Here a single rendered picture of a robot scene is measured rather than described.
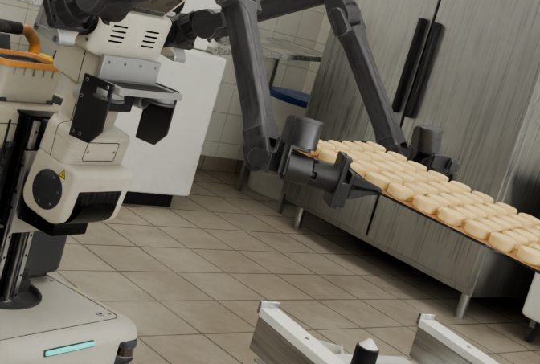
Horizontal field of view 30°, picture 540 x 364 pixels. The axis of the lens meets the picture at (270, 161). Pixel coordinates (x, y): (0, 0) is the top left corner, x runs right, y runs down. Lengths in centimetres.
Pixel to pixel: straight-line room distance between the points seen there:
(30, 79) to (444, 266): 275
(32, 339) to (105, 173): 47
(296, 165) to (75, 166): 84
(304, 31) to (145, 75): 437
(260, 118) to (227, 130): 477
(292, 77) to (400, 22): 179
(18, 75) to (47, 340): 71
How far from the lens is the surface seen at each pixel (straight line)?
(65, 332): 278
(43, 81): 287
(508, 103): 488
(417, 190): 204
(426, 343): 154
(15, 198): 276
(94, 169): 263
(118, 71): 256
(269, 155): 193
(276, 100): 641
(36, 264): 304
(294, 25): 689
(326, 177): 193
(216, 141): 672
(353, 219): 541
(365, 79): 250
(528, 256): 189
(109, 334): 289
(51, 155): 262
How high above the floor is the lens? 132
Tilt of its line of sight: 10 degrees down
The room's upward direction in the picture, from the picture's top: 16 degrees clockwise
